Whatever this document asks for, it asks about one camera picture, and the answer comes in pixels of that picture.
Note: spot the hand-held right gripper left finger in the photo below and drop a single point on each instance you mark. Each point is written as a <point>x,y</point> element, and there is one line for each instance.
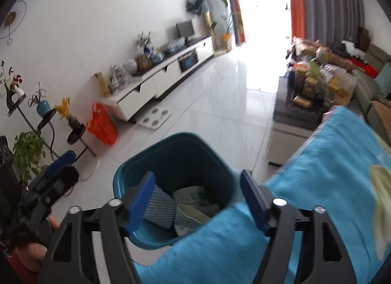
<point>139,204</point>

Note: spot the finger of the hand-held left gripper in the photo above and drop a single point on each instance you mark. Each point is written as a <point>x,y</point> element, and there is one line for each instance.
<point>65,158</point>
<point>68,177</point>

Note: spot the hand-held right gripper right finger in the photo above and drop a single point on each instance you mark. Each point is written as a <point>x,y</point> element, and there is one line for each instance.
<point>255,201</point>

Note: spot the white foam fruit net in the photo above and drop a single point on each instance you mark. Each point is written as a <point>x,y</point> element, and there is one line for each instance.
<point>160,207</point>

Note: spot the floral paper cup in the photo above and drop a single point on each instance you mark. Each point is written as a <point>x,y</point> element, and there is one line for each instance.
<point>195,195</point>

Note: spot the teal plastic bin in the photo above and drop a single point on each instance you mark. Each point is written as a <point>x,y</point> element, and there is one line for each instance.
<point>189,155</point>

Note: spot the person's left forearm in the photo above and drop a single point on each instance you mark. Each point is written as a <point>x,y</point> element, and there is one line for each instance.
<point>21,271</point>

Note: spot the person's left hand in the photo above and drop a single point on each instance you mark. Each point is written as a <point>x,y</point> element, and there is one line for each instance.
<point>30,255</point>

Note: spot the black metal plant stand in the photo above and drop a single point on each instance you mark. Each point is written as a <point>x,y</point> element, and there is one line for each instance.
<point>76,135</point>

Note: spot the green leafy plant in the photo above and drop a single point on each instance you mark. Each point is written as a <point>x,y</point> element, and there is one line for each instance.
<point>29,152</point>

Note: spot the orange plastic bag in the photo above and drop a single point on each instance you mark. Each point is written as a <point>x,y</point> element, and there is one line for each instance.
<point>102,125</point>

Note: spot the yellow dried flowers black vase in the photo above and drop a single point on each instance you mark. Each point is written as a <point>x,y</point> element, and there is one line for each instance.
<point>64,108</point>

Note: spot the black speaker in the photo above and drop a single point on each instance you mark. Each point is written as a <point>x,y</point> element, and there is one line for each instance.
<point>7,168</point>

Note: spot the plant in blue vase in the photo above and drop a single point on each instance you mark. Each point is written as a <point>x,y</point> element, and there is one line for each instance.
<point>42,108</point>

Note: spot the blue printed blanket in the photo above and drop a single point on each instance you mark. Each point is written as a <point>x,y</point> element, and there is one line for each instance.
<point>320,180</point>

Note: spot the yellow box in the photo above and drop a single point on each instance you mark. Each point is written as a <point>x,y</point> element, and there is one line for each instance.
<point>102,84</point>

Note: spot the flowers in white vase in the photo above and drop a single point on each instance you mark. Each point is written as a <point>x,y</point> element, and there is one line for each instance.
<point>16,90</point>

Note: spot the white bathroom scale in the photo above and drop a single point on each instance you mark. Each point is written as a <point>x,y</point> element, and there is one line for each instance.
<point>154,119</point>

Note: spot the coffee table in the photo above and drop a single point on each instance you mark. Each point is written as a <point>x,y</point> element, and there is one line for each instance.
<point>290,119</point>

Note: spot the clear bag of items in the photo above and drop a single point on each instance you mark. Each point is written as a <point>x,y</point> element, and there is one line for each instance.
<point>119,79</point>

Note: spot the glass jar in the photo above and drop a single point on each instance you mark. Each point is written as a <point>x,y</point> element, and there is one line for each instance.
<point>130,67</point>

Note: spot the white TV cabinet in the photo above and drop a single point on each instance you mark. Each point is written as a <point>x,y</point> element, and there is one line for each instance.
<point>166,73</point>

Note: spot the cluster of food jars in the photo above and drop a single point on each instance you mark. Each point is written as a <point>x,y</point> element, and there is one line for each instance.
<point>320,79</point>

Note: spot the small plant blue white vase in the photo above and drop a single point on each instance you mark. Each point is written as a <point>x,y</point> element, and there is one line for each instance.
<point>145,42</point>

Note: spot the green sofa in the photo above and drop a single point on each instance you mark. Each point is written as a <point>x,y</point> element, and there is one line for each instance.
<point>363,91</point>

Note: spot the clear plastic bag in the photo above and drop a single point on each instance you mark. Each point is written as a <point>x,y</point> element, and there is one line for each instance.
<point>176,45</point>

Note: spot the tall plant yellow pot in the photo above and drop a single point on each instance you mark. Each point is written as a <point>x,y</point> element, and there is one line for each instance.
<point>226,41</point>

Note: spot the red cloth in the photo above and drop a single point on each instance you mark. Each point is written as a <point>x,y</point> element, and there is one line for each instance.
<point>365,68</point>

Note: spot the black monitor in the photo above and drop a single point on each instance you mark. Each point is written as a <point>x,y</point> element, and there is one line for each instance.
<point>184,29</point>

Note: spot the teal cushion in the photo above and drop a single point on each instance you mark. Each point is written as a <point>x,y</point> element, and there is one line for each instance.
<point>385,80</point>

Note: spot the brown box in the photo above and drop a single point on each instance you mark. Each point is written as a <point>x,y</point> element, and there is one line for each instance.
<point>364,39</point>

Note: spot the striped curtain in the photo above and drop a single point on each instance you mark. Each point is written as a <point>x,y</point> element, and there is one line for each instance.
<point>236,6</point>

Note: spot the covered standing fan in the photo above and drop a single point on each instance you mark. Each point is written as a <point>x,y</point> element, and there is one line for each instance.
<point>197,4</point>

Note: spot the orange and grey curtain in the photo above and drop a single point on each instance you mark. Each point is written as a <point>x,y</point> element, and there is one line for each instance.
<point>326,0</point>

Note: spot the wooden picture frame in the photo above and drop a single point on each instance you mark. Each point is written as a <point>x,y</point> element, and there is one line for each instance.
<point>144,62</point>

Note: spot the round wall clock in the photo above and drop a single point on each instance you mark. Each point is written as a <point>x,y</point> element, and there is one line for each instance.
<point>12,18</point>

